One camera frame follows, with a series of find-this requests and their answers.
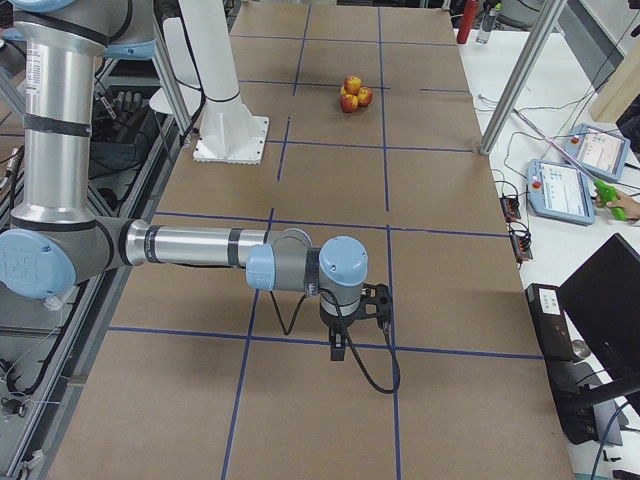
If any aluminium frame post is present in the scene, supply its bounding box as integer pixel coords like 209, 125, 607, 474
479, 0, 567, 156

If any brown paper table cover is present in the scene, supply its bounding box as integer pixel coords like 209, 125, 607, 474
49, 3, 572, 479

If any black monitor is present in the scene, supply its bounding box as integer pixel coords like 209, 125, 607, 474
558, 233, 639, 410

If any person in white hoodie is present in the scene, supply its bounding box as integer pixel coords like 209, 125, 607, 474
604, 191, 640, 224

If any near blue teach pendant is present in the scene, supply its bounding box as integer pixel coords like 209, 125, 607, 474
526, 159, 595, 225

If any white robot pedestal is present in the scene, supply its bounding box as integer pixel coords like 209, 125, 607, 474
150, 1, 269, 165

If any red yellow apple front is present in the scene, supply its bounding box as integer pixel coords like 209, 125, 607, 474
357, 86, 374, 108

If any red bottle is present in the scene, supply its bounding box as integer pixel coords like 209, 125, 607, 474
456, 0, 479, 45

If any far blue teach pendant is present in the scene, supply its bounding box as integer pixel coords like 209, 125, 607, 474
567, 123, 631, 182

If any red yellow apple left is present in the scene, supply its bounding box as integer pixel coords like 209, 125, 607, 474
339, 94, 359, 113

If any silver reacher grabber tool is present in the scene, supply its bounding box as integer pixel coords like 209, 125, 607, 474
513, 110, 616, 203

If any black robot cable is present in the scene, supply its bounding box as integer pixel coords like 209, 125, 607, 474
268, 289, 402, 394

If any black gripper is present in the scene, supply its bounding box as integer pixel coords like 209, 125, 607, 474
320, 308, 363, 361

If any black desktop computer box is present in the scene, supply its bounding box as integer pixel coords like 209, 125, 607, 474
525, 283, 628, 446

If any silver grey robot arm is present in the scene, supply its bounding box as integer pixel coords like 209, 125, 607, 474
1, 1, 374, 361

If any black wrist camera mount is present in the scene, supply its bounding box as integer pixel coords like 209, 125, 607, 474
358, 283, 393, 334

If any blue teach pendant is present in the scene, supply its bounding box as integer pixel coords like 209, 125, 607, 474
567, 123, 631, 182
526, 159, 595, 225

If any clear water bottle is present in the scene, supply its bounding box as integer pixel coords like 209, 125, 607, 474
476, 0, 502, 44

